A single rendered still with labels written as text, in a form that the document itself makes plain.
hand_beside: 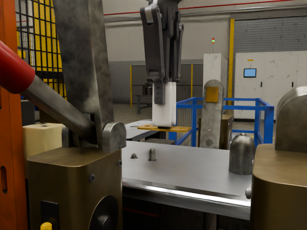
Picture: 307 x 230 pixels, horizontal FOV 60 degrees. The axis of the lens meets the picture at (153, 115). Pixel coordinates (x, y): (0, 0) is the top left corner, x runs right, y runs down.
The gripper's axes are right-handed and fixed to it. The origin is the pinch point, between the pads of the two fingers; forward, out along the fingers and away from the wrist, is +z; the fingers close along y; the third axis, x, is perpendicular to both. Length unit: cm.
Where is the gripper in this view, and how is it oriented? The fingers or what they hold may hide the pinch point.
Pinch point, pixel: (164, 103)
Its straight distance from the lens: 42.9
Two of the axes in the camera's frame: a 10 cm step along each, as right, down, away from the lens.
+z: 0.0, 9.9, 1.2
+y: -3.9, 1.1, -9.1
